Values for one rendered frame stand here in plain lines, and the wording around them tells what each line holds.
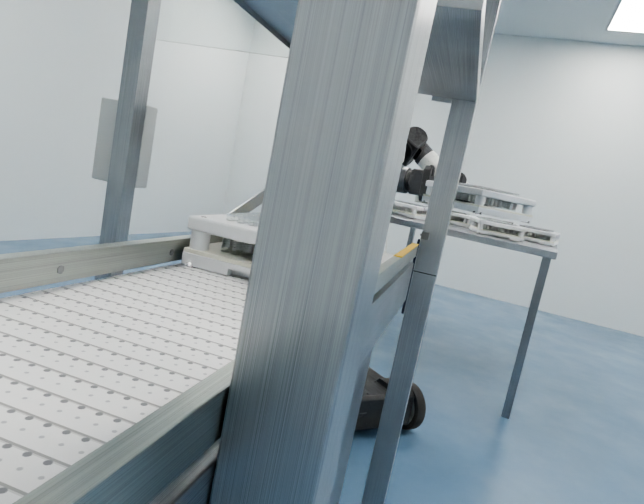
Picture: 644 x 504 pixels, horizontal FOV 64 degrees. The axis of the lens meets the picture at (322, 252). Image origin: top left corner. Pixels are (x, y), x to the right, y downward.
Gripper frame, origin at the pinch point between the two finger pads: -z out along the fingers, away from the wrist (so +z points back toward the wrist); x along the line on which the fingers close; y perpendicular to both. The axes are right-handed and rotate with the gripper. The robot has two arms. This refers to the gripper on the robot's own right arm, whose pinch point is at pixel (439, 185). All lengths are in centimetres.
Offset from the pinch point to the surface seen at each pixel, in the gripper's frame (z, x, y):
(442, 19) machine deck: -21, -19, 95
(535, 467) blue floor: -48, 104, -55
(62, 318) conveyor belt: -8, 23, 141
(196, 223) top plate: 2, 16, 114
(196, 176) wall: 386, 20, -326
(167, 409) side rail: -29, 20, 151
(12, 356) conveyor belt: -13, 23, 148
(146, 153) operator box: 82, 7, 48
